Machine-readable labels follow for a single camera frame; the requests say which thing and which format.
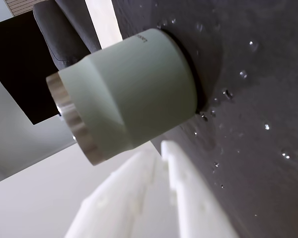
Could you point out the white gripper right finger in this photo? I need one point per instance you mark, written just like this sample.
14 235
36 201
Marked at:
196 198

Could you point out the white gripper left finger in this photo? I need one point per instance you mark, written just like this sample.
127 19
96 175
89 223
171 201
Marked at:
129 198

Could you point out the pale green steel cup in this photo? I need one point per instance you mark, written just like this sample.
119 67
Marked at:
139 94

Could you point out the black glossy mat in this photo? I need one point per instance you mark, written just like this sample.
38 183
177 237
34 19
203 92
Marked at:
263 74

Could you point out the black flat panel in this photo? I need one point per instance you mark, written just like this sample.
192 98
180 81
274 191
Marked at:
17 62

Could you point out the grey upholstered chair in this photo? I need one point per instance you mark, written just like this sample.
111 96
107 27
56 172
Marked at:
62 32

